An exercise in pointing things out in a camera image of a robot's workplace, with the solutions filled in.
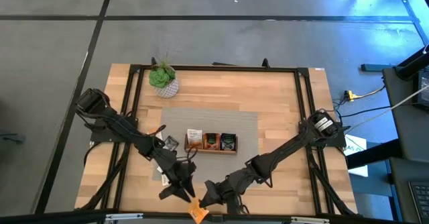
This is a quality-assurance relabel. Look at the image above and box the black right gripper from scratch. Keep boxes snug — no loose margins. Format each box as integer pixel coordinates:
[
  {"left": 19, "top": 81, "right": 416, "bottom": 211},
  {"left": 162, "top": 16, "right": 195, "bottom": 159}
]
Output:
[{"left": 199, "top": 170, "right": 255, "bottom": 209}]

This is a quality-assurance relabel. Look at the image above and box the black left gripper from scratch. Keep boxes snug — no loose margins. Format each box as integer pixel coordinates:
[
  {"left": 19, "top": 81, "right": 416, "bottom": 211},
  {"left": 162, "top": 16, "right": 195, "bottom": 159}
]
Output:
[{"left": 158, "top": 155, "right": 198, "bottom": 203}]

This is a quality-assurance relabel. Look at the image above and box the orange peach tea packet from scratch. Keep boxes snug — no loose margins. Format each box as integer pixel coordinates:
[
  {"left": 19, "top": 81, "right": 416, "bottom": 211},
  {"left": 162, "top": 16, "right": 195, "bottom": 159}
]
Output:
[
  {"left": 188, "top": 199, "right": 210, "bottom": 224},
  {"left": 204, "top": 132, "right": 221, "bottom": 150}
]

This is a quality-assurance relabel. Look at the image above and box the dark blackcurrant tea packet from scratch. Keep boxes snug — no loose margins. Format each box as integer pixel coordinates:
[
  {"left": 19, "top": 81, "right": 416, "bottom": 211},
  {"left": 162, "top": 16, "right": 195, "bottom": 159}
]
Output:
[
  {"left": 220, "top": 132, "right": 237, "bottom": 151},
  {"left": 163, "top": 135, "right": 180, "bottom": 152}
]

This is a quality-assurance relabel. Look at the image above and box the wooden three-compartment tray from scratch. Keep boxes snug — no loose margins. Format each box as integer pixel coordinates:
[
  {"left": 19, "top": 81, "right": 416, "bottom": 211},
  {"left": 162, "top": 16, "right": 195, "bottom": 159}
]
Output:
[{"left": 183, "top": 133, "right": 239, "bottom": 156}]

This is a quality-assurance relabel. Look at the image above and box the grey woven placemat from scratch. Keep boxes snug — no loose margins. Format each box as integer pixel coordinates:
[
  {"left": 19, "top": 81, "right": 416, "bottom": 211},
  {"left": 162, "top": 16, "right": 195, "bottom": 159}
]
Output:
[{"left": 152, "top": 107, "right": 260, "bottom": 184}]

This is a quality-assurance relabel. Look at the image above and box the green succulent in white pot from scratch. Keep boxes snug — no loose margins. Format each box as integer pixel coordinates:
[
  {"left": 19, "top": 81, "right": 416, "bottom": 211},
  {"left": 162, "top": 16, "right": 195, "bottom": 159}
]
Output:
[{"left": 148, "top": 52, "right": 180, "bottom": 99}]

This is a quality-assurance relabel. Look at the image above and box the black beam with silver brackets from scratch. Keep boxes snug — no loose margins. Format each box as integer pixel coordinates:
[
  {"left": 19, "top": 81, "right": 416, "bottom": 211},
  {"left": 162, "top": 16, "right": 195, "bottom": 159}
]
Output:
[{"left": 0, "top": 207, "right": 429, "bottom": 224}]

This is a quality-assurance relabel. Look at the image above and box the white paper sign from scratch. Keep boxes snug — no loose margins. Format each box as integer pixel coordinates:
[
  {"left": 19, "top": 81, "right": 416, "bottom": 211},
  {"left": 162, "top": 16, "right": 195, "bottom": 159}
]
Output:
[{"left": 343, "top": 133, "right": 369, "bottom": 178}]

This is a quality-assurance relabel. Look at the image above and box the black desk leg bar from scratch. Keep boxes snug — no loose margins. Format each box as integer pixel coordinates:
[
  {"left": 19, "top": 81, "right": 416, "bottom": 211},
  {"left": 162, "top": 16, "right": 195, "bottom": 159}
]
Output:
[{"left": 347, "top": 138, "right": 403, "bottom": 170}]

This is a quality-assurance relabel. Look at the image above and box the teal chair foot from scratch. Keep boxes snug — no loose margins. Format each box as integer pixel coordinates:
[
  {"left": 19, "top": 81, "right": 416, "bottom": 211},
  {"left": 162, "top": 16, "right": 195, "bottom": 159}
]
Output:
[{"left": 0, "top": 132, "right": 27, "bottom": 145}]

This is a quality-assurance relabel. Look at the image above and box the teal metal bar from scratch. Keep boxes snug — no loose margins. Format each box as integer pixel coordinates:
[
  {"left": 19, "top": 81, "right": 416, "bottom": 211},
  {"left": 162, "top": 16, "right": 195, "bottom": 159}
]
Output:
[{"left": 361, "top": 62, "right": 397, "bottom": 72}]

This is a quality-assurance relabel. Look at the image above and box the black keyboard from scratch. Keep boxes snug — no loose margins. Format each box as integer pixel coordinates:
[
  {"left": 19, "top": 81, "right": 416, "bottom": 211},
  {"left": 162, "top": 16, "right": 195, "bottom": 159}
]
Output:
[{"left": 408, "top": 180, "right": 429, "bottom": 223}]

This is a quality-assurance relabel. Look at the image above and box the dark grey desk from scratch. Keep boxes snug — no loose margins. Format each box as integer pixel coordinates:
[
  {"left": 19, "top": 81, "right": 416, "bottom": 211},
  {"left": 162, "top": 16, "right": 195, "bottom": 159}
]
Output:
[{"left": 381, "top": 65, "right": 429, "bottom": 224}]

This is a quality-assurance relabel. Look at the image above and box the black pole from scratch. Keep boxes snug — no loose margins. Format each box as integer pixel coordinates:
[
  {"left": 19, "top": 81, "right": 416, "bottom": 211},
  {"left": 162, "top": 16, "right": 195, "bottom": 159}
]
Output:
[{"left": 394, "top": 44, "right": 429, "bottom": 81}]

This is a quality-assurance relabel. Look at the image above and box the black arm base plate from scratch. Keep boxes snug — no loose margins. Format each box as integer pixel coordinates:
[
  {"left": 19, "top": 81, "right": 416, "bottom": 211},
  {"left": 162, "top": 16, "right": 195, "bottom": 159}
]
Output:
[
  {"left": 298, "top": 121, "right": 348, "bottom": 148},
  {"left": 84, "top": 116, "right": 139, "bottom": 144}
]

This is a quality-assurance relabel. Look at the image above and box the yellow plug with cable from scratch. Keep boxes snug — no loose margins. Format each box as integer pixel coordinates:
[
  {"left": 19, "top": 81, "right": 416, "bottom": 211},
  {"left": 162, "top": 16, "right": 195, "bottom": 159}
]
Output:
[{"left": 342, "top": 85, "right": 386, "bottom": 102}]

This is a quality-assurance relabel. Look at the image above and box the thin white cable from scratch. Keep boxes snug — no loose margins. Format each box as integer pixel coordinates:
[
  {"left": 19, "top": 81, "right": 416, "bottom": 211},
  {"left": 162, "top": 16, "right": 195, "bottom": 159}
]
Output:
[{"left": 347, "top": 84, "right": 429, "bottom": 134}]

